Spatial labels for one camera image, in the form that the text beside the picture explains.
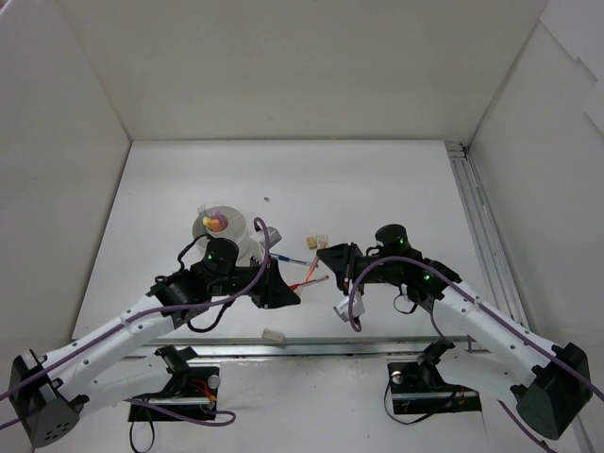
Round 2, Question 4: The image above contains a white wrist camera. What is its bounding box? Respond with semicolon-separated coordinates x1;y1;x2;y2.
247;226;282;264
333;293;365;322

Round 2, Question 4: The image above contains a blue gel pen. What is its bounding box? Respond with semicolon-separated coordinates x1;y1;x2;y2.
271;254;311;266

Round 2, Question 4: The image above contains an aluminium table rail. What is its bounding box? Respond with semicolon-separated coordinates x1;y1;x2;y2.
445;139;596;453

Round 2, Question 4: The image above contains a front aluminium rail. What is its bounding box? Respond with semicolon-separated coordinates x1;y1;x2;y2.
117;335;487;361

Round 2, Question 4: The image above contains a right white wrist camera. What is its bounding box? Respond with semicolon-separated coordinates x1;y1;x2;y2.
333;293;365;322

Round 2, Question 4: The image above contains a yellow staple box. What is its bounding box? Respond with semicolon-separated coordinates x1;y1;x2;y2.
306;237;318;249

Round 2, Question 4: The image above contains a white staple box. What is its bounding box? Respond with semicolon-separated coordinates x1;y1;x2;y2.
315;234;329;249

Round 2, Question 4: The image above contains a white eraser block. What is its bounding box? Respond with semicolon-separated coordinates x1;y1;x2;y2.
261;328;286;343

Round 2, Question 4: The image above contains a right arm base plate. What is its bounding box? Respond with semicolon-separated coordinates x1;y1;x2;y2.
384;361;482;424

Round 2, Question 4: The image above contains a white round divided container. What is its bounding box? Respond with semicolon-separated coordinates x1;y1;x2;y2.
193;205;250;266

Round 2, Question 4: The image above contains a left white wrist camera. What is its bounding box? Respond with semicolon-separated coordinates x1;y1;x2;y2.
247;226;282;264

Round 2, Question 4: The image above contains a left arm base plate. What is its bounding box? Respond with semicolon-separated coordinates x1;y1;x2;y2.
144;365;220;422

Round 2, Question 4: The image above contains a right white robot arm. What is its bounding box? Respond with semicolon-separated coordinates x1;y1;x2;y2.
316;224;596;441

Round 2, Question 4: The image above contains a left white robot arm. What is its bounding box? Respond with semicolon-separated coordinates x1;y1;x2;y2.
1;238;301;448

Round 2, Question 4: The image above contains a red gel pen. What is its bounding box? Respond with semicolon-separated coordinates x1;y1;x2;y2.
290;276;329;290

